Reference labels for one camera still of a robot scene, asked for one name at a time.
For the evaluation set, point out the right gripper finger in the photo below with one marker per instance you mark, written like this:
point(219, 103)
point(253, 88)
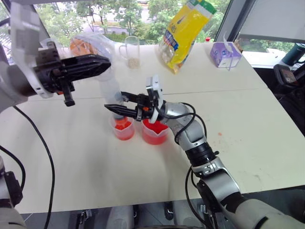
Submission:
point(119, 109)
point(128, 96)

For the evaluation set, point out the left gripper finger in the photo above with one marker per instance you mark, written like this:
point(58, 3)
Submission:
point(81, 73)
point(93, 60)

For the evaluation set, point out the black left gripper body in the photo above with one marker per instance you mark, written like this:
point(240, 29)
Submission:
point(48, 76)

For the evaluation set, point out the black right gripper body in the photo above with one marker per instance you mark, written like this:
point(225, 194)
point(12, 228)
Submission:
point(144, 107)

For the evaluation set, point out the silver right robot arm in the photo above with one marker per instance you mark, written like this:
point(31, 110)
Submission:
point(212, 176)

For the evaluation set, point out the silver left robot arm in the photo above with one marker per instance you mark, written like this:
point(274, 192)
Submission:
point(10, 83)

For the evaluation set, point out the clear cup with red liquid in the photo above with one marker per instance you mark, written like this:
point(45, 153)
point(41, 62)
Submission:
point(124, 132)

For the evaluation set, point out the spouted cup with red liquid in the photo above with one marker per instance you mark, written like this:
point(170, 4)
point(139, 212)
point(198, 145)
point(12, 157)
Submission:
point(153, 134)

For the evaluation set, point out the clear bag with orange contents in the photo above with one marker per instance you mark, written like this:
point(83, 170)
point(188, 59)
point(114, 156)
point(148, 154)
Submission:
point(81, 46)

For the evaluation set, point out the beige grains in mug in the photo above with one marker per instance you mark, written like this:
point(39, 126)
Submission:
point(134, 64)

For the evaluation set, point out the clear glass mug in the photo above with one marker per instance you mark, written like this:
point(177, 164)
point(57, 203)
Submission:
point(132, 48)

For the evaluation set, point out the yellow snack bag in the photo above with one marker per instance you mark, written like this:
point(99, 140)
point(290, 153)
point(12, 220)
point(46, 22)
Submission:
point(188, 31)

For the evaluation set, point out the small red cap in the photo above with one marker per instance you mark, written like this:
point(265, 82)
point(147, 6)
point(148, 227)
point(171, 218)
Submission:
point(207, 39)

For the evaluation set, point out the purple tissue box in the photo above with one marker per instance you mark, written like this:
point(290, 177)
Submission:
point(222, 53)

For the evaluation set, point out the black device with red label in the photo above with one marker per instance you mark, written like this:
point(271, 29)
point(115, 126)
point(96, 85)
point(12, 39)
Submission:
point(284, 75)

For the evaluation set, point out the white window blind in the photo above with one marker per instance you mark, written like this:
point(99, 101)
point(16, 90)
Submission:
point(271, 16)

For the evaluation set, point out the teal cylindrical bottle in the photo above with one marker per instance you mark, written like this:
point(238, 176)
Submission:
point(294, 53)

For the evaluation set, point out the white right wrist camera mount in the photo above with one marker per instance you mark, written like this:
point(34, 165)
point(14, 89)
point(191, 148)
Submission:
point(156, 88)

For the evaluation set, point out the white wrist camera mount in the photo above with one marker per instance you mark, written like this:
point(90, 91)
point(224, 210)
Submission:
point(23, 35)
point(156, 88)

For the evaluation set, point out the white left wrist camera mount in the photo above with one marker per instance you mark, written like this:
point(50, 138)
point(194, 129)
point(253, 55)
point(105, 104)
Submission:
point(23, 35)

